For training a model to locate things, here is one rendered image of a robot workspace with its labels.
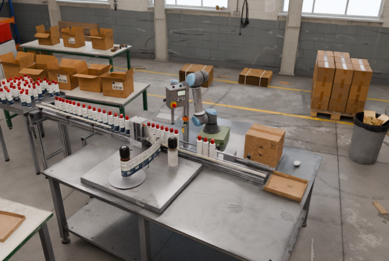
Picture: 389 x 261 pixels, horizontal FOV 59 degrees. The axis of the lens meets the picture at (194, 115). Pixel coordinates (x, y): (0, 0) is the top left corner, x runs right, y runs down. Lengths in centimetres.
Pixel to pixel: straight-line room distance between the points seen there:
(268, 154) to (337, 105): 330
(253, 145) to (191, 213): 88
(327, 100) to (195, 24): 393
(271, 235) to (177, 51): 699
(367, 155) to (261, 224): 280
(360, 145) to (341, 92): 139
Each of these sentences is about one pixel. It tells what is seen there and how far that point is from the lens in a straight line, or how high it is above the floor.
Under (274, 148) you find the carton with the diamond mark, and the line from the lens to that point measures 307.
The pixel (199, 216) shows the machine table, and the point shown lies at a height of 83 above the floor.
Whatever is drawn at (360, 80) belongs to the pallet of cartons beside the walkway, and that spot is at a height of 73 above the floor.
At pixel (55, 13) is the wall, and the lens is 1064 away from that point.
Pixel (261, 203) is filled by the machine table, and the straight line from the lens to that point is 278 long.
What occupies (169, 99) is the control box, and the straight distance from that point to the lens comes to 309.
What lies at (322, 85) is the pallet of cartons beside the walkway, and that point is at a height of 58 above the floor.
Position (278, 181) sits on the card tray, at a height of 83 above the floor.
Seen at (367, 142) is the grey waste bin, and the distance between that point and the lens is 502.
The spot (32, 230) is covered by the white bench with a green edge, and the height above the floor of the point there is 80.
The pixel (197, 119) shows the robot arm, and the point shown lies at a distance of 336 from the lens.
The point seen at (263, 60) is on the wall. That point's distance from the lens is 844.
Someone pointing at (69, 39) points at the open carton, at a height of 96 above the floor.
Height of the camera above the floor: 258
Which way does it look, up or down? 26 degrees down
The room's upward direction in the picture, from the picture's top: 1 degrees clockwise
